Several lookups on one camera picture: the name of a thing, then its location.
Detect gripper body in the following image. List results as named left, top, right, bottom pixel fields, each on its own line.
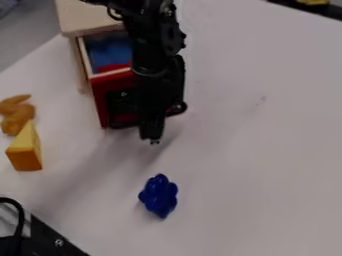
left=130, top=54, right=190, bottom=118

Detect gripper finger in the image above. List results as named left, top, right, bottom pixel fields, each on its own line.
left=137, top=111, right=169, bottom=146

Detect drawer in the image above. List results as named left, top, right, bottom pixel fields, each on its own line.
left=72, top=30, right=182, bottom=130

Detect blue toy grapes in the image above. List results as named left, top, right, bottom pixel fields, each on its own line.
left=136, top=172, right=181, bottom=220

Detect cabinet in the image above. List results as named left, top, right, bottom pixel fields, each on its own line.
left=52, top=0, right=131, bottom=95

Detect yellow toy cheese wedge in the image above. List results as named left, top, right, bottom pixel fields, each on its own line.
left=4, top=119, right=45, bottom=172

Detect orange toy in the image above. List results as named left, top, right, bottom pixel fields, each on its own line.
left=0, top=93, right=38, bottom=137

